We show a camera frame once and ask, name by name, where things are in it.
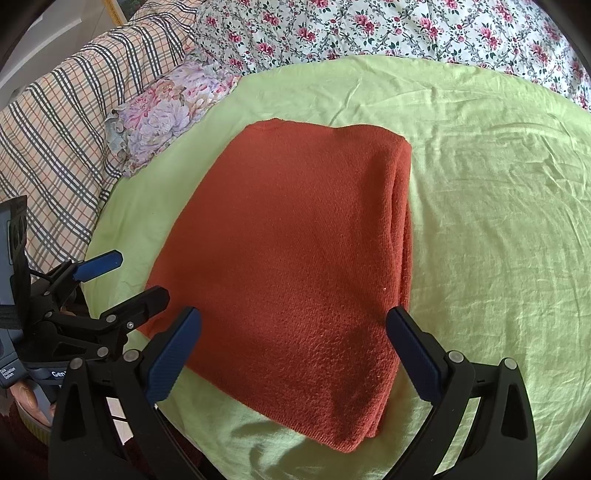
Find person's left hand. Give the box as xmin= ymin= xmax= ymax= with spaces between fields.
xmin=13 ymin=382 xmax=59 ymax=428

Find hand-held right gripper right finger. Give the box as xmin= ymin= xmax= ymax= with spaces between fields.
xmin=385 ymin=306 xmax=539 ymax=480

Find purple floral pillow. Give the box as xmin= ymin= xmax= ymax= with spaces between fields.
xmin=104 ymin=48 xmax=241 ymax=178

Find white rose print bedsheet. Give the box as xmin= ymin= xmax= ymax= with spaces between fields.
xmin=194 ymin=0 xmax=591 ymax=112

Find yellow wooden frame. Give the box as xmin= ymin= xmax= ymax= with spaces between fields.
xmin=104 ymin=0 xmax=127 ymax=26

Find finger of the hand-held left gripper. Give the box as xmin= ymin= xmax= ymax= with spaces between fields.
xmin=44 ymin=285 xmax=171 ymax=361
xmin=28 ymin=250 xmax=124 ymax=319

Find plaid blanket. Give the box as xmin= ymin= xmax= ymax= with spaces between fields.
xmin=0 ymin=0 xmax=204 ymax=278

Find light green sheet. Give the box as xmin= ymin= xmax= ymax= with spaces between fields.
xmin=85 ymin=55 xmax=591 ymax=480

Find rust orange knit sweater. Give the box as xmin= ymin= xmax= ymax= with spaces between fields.
xmin=141 ymin=117 xmax=413 ymax=454

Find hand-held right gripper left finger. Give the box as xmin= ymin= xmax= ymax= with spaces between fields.
xmin=47 ymin=306 xmax=208 ymax=480

